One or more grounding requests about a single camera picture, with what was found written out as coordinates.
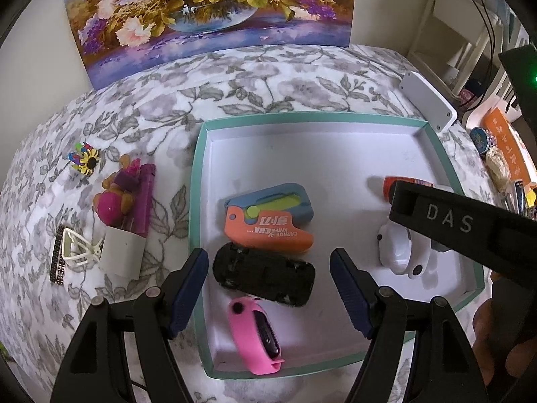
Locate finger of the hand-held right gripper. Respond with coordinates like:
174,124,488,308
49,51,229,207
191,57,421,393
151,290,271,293
388,180,537,280

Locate white shelf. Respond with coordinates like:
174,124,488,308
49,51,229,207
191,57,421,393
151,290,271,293
407,0,517,105

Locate flower painting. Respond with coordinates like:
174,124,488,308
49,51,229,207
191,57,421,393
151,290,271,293
61,0,356,91

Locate purple lighter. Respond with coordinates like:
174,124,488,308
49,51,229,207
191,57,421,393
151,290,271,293
126,164,157,238

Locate pink wristband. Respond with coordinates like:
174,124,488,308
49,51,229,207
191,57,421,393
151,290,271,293
228,297,286,376

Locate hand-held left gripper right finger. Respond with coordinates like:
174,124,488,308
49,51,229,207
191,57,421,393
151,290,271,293
329,248,489,403

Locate red and white glue stick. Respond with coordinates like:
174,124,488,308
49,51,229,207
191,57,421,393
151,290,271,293
383,175,435,202

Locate white rectangular power box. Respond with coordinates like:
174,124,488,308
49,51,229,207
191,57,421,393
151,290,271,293
400,71,458,134

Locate white hair claw clip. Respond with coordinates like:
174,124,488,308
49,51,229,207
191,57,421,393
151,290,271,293
61,227,105,265

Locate wrist watch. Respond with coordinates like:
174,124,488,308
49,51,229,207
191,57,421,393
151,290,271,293
470,126,498,154

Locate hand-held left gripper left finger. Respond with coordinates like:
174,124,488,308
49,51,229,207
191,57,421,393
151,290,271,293
50,248,209,403

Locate multicoloured plastic clip toy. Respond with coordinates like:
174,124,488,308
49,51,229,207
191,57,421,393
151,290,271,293
67,142,101,176

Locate blue toy knife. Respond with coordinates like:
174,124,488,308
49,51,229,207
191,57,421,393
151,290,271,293
224,182,314,229

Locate black toy car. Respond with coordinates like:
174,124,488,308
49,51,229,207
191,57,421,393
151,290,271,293
212,241,316,307

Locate orange booklet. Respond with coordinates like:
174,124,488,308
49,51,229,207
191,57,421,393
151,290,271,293
480,107,537,185

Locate white charger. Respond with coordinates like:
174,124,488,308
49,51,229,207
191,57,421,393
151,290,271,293
99,227,147,278

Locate orange toy knife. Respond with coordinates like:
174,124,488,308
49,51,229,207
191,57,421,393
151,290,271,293
224,207,314,255

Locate person's right hand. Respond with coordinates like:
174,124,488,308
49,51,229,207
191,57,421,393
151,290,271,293
472,273,537,391

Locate beige lace roll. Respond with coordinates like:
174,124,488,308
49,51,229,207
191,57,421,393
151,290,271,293
487,149,510,185

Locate gold patterned lighter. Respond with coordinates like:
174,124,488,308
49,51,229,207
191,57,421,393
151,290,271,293
49,223,70,286

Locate black cable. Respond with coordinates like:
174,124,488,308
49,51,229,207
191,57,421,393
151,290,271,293
455,0,504,105

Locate teal shallow cardboard box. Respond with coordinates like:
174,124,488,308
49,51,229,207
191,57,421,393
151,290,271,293
189,111,485,380

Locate white rounded plastic gadget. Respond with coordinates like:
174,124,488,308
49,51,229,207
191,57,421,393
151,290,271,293
376,185,456,280

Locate smartphone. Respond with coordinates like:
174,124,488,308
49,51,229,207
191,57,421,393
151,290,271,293
512,180,526,216

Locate pink pup toy figure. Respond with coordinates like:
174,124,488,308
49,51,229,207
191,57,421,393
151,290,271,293
92,154,143,219

